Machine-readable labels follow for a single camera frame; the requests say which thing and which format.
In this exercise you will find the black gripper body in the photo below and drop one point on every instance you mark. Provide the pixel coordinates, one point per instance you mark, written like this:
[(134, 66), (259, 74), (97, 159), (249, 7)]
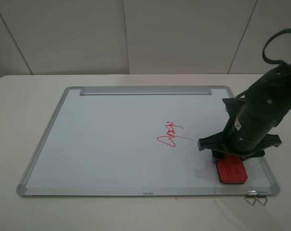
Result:
[(247, 130)]

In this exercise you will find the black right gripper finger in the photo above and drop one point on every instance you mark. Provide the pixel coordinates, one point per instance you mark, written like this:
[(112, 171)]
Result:
[(258, 154)]

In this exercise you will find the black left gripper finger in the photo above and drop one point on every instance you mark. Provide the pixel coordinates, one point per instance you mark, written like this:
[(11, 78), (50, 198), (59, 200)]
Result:
[(217, 156)]

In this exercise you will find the red whiteboard eraser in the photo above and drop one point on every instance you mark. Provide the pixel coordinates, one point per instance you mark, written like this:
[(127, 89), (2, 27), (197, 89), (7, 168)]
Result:
[(231, 170)]

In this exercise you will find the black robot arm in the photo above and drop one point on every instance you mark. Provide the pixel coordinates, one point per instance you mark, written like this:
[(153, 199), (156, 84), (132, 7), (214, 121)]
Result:
[(274, 88)]

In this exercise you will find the white aluminium-framed whiteboard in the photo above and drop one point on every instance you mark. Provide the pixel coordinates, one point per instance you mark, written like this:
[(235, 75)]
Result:
[(135, 145)]

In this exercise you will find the right metal hanging clip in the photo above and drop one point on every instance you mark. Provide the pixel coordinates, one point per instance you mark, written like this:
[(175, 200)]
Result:
[(261, 197)]

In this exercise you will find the metal hanging clip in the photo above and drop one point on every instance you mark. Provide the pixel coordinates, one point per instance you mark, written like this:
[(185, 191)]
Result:
[(250, 197), (261, 197)]

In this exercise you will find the left metal hanging clip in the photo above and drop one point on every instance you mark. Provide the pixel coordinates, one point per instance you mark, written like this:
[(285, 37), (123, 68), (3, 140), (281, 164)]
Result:
[(250, 197)]

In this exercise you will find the grey aluminium pen tray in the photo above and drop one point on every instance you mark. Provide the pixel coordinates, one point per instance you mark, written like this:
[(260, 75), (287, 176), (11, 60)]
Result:
[(145, 90)]

